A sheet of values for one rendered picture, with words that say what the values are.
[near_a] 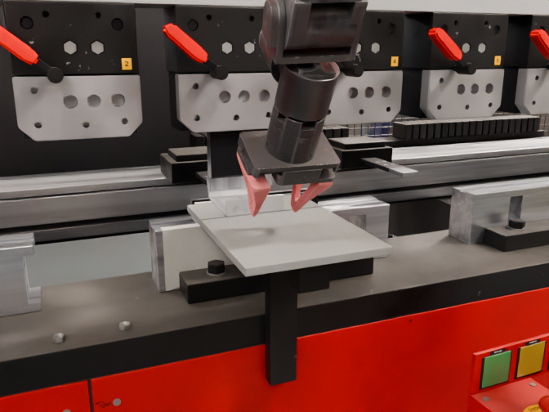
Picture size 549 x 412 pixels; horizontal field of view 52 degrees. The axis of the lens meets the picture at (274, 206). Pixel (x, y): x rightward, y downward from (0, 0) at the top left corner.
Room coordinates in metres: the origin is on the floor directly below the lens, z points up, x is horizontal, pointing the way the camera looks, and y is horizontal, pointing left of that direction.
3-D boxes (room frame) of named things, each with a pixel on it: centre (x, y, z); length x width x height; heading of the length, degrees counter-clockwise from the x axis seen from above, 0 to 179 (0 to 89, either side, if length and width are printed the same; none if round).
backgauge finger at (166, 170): (0.98, 0.12, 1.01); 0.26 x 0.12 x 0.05; 22
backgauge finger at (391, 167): (1.11, -0.20, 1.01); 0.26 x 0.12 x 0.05; 22
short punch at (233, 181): (0.83, 0.05, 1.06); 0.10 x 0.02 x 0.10; 112
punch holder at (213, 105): (0.82, 0.07, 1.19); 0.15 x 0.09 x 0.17; 112
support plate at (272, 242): (0.70, 0.00, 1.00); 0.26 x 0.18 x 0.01; 22
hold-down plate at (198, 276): (0.79, -0.01, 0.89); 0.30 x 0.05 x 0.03; 112
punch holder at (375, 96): (0.90, -0.11, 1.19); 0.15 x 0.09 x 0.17; 112
